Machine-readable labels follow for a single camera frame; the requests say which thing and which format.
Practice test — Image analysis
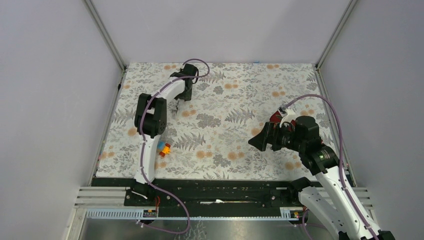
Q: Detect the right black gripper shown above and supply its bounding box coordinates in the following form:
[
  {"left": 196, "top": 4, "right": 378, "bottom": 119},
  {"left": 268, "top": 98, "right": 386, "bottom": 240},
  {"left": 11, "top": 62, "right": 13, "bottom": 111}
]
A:
[{"left": 247, "top": 121, "right": 305, "bottom": 153}]

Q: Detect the dark red cloth napkin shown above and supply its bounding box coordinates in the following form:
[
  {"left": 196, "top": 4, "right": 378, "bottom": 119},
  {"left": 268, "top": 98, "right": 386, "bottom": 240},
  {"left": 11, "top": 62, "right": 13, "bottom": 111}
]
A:
[{"left": 269, "top": 110, "right": 296, "bottom": 132}]

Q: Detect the silver fork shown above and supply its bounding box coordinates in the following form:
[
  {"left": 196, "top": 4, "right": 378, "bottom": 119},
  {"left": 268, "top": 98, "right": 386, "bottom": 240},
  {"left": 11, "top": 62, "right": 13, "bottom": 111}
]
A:
[{"left": 170, "top": 99, "right": 180, "bottom": 119}]

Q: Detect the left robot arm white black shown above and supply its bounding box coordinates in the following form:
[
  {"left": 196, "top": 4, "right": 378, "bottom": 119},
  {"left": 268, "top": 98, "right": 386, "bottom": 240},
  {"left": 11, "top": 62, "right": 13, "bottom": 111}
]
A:
[{"left": 131, "top": 63, "right": 199, "bottom": 206}]

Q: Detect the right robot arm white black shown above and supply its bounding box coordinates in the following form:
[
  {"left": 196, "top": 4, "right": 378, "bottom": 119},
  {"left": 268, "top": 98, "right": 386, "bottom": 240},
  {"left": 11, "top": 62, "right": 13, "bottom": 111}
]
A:
[{"left": 248, "top": 116, "right": 395, "bottom": 240}]

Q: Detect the floral patterned tablecloth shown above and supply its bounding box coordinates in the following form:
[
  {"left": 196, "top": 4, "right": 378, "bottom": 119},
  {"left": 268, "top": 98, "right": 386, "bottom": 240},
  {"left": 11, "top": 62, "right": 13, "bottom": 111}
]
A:
[{"left": 95, "top": 63, "right": 339, "bottom": 181}]

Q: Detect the colourful toy block car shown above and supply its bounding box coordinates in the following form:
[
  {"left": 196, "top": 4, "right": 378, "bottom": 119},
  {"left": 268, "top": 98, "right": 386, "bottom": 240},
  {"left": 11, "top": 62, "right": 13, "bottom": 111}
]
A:
[{"left": 156, "top": 141, "right": 171, "bottom": 158}]

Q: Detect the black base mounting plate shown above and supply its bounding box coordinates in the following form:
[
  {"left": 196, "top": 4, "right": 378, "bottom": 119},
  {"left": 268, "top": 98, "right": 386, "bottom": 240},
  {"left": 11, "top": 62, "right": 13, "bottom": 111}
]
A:
[{"left": 91, "top": 177, "right": 304, "bottom": 218}]

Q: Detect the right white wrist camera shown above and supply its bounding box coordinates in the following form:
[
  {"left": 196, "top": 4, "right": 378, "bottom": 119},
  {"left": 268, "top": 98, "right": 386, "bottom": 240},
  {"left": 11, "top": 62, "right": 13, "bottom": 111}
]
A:
[{"left": 278, "top": 107, "right": 297, "bottom": 128}]

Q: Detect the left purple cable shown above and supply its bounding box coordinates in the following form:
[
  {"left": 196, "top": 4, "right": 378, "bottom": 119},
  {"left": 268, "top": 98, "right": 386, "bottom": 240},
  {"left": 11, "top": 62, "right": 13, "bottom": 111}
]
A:
[{"left": 135, "top": 58, "right": 211, "bottom": 236}]

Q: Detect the slotted cable duct rail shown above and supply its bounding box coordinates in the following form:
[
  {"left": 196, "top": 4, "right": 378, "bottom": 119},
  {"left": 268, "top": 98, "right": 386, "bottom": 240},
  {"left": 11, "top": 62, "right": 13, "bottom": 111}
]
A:
[{"left": 85, "top": 206, "right": 306, "bottom": 221}]

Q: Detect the left aluminium frame post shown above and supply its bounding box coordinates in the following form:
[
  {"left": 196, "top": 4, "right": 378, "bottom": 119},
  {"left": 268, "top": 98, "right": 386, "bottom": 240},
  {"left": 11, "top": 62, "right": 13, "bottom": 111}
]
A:
[{"left": 82, "top": 0, "right": 127, "bottom": 72}]

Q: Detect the aluminium frame post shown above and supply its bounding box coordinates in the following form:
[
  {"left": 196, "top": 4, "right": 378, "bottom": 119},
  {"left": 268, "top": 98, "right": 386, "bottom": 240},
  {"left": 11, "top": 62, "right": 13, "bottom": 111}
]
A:
[
  {"left": 315, "top": 0, "right": 359, "bottom": 69},
  {"left": 82, "top": 0, "right": 127, "bottom": 72}
]

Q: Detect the right aluminium frame post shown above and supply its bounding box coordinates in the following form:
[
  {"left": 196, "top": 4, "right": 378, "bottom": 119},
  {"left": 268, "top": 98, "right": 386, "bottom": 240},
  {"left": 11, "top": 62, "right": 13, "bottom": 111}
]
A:
[{"left": 315, "top": 0, "right": 359, "bottom": 69}]

